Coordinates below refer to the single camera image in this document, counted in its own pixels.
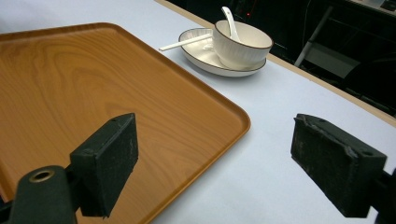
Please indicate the wooden tray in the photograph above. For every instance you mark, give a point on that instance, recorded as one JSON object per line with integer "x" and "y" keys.
{"x": 93, "y": 93}

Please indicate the white ceramic spoon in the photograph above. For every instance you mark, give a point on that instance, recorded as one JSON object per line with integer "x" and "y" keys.
{"x": 232, "y": 23}

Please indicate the white chopstick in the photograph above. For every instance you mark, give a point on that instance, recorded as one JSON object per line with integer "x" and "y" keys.
{"x": 185, "y": 43}

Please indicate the white oval plate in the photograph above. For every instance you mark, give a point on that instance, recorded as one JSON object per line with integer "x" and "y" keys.
{"x": 202, "y": 54}

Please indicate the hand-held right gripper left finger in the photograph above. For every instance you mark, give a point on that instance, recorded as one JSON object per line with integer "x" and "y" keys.
{"x": 102, "y": 165}

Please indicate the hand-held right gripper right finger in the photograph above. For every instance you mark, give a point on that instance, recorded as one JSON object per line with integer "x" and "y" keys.
{"x": 336, "y": 168}

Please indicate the white ribbed bowl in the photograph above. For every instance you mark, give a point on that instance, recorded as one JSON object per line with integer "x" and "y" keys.
{"x": 241, "y": 46}

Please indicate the metal stand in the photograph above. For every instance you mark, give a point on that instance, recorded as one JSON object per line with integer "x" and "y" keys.
{"x": 323, "y": 46}

